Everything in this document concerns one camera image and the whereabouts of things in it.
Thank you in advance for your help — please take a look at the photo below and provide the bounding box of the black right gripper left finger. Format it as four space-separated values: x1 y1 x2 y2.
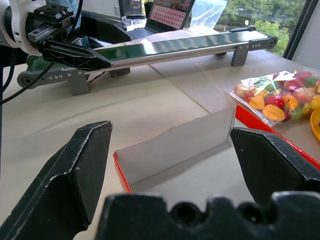
0 120 113 240

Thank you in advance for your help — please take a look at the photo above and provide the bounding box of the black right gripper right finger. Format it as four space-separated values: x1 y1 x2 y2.
229 126 320 204

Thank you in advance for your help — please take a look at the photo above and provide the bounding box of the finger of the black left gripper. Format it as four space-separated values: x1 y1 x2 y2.
40 39 114 73

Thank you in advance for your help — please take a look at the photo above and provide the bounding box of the red cardboard box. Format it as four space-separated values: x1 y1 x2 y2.
112 104 320 195

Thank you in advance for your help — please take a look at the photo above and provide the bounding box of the green belt conveyor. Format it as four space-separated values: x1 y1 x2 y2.
16 24 280 97

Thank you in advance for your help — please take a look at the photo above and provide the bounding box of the yellow plastic dish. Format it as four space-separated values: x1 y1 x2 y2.
309 108 320 144

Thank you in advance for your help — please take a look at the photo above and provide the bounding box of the clear bag of toy fruits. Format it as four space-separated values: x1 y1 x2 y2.
224 69 320 127

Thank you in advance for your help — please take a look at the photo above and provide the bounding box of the black cup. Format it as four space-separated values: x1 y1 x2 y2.
143 1 155 19

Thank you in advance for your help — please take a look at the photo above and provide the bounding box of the open black laptop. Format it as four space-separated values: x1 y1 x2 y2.
124 0 196 40

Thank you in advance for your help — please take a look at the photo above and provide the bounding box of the clear plastic bag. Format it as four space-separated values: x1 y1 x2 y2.
186 0 229 33

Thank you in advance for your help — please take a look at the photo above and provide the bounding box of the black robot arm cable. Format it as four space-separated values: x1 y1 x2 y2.
0 46 56 106

